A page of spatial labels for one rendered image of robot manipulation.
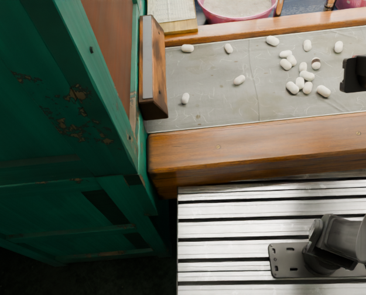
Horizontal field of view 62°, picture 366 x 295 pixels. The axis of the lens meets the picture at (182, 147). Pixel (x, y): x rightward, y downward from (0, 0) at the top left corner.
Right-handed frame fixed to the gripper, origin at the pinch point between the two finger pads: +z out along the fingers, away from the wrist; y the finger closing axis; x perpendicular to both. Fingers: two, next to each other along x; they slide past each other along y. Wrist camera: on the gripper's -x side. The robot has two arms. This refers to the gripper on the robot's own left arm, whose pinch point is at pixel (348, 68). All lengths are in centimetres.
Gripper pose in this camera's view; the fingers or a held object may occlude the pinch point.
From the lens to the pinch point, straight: 76.3
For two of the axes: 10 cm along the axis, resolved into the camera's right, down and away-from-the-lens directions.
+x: 1.1, 9.4, 3.3
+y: -9.9, 1.0, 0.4
